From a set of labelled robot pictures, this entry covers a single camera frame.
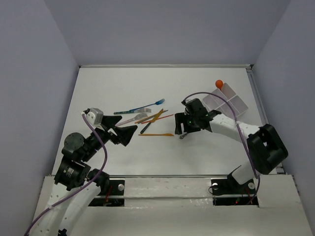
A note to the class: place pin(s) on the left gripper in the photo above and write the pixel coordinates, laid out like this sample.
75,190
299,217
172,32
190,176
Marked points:
111,133

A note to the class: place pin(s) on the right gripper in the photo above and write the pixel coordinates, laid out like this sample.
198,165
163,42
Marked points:
181,118

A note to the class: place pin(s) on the blue plastic fork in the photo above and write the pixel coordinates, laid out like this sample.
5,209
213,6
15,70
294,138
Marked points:
159,102

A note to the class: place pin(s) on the orange plastic spoon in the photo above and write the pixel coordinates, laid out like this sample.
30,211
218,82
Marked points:
219,84

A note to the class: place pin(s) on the blue handled metal fork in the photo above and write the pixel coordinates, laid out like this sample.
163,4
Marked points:
141,110

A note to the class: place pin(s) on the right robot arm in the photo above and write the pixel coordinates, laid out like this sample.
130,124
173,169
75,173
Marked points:
263,144

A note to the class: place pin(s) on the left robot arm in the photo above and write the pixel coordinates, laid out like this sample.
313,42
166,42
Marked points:
80,176

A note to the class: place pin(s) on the red chopstick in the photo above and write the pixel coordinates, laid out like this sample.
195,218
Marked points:
148,121

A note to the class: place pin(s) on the orange plastic knife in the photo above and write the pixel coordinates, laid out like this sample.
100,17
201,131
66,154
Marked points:
164,134

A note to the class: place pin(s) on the yellow plastic knife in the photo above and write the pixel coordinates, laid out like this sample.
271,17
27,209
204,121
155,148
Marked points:
157,115

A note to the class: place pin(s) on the white divided container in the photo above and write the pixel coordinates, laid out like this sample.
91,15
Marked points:
229,95

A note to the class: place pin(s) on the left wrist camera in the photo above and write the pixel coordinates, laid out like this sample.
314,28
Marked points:
93,116

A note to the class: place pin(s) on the black handled knife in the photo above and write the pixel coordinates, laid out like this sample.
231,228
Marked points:
145,128

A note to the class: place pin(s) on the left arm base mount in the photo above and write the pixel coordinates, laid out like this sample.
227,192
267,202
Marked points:
113,196

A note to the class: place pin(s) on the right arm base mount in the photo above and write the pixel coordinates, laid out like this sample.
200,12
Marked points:
226,191

